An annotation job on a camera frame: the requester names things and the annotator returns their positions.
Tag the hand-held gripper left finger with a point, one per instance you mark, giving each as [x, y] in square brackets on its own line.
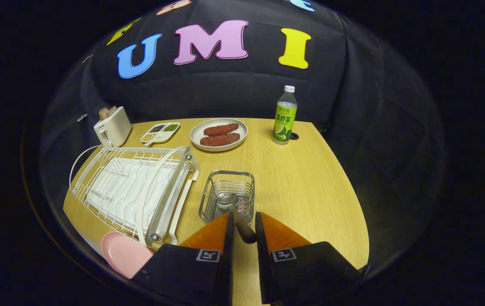
[228, 272]

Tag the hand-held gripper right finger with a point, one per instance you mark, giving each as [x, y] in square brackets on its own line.
[261, 263]

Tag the pink plate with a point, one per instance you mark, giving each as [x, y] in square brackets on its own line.
[123, 255]

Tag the white round dish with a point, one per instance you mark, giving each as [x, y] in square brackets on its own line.
[197, 138]

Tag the red meat steak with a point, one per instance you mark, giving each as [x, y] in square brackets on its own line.
[220, 140]
[221, 129]

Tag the green label drink bottle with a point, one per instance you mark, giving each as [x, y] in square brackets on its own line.
[285, 121]

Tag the white divided snack tray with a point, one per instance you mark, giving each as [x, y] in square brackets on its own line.
[160, 132]

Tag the black backdrop cloth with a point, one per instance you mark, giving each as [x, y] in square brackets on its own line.
[225, 89]

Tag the white toaster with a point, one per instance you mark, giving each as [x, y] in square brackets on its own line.
[112, 127]

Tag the toasted bread slice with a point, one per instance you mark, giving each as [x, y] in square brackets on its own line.
[111, 111]
[103, 114]

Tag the silver clip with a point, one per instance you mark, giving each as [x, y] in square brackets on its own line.
[82, 117]

